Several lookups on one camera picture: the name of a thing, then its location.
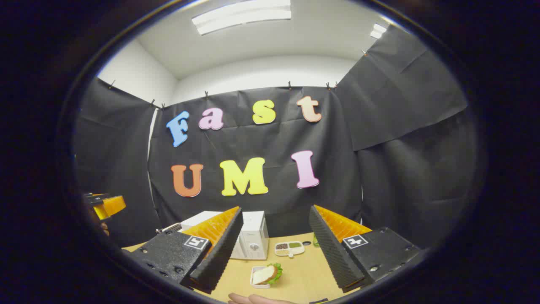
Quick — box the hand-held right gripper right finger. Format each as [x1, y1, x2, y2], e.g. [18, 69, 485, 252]
[309, 205, 421, 293]

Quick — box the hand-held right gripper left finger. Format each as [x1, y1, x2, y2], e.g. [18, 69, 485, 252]
[122, 206, 244, 295]

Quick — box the white microwave oven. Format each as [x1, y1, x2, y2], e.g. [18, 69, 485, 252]
[179, 210, 269, 261]

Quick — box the sandwich with lettuce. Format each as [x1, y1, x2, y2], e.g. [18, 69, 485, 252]
[252, 263, 283, 285]

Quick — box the white divided snack plate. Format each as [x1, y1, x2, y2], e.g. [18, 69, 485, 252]
[274, 241, 305, 258]

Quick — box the small white rectangular dish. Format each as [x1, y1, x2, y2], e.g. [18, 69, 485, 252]
[250, 266, 271, 289]

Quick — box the black backdrop cloth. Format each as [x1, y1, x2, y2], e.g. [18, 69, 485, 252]
[74, 23, 479, 250]

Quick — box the long ceiling light panel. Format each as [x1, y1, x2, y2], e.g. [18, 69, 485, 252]
[192, 0, 292, 35]

